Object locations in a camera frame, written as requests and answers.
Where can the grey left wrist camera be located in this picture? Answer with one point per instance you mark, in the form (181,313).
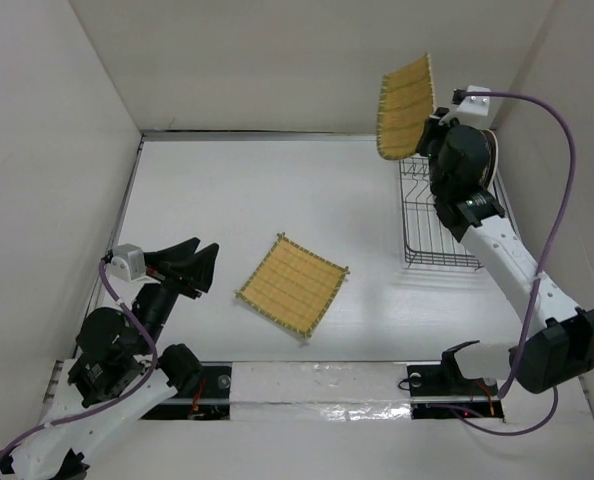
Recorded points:
(126,262)

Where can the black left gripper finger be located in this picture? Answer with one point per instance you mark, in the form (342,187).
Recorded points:
(194,268)
(175,254)

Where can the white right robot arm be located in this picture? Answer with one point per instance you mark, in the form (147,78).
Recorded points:
(557,339)

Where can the red and teal floral plate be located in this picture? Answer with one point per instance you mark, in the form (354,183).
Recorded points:
(491,170)

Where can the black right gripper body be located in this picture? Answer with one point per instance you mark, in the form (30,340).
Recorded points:
(435,134)

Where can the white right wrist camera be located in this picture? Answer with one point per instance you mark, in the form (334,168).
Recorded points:
(471,103)

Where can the grey wire dish rack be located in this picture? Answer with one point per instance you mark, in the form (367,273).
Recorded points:
(427,243)

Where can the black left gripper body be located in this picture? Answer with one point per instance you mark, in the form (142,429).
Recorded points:
(155,303)

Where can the rounded bamboo tray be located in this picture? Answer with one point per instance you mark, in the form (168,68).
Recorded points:
(406,101)

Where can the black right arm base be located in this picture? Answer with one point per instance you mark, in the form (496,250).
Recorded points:
(438,391)

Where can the square bamboo mat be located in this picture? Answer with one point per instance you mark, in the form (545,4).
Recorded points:
(293,287)

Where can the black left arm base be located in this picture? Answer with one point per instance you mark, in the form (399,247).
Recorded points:
(209,401)

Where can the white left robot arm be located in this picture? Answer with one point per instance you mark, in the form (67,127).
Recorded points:
(120,374)

